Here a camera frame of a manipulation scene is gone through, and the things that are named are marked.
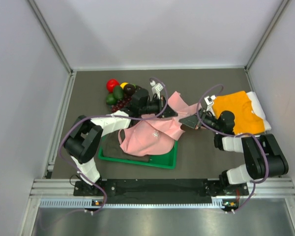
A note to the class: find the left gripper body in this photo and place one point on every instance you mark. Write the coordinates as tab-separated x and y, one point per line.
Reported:
156	107

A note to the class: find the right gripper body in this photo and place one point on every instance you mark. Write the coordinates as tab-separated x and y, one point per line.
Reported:
210	121

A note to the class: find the pink plastic bag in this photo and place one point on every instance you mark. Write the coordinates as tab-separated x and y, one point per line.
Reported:
171	126

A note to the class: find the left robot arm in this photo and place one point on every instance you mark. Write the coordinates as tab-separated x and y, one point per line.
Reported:
83	139

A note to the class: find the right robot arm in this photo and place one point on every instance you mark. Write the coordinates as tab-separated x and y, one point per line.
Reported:
263	156

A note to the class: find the dark brown fruit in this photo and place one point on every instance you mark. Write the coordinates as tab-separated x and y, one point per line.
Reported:
129	89

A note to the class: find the dark red grape bunch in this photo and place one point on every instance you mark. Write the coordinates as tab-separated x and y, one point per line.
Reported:
121	103

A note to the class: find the green avocado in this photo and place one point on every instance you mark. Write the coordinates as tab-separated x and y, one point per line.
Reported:
118	92

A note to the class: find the yellow lemon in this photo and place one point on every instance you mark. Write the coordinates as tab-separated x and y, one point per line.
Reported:
122	85

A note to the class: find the pink baseball cap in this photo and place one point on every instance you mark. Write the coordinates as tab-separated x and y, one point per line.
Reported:
147	137

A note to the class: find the orange folded t-shirt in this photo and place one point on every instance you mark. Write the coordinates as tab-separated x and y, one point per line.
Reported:
246	121

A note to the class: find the red tomato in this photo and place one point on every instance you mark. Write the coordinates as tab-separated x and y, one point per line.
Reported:
111	84

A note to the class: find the green plastic tray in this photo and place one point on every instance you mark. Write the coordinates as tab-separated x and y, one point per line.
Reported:
165	161

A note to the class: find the white folded cloth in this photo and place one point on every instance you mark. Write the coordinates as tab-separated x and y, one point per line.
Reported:
257	109

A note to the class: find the dark olive folded cloth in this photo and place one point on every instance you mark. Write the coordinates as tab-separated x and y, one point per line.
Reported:
111	148

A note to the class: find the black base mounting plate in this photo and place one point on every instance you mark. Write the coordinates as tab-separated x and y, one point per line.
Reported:
202	187

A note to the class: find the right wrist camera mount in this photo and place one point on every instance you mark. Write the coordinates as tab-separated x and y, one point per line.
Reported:
209	100

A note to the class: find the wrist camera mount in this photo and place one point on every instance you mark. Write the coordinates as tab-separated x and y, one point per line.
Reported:
209	100
156	89

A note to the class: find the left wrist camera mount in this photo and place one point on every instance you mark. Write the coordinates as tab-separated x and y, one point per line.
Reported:
156	89

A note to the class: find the aluminium frame rail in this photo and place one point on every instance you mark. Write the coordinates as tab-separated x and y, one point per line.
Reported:
278	187

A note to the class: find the grey slotted cable duct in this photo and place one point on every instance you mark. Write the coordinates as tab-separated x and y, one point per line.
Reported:
94	204

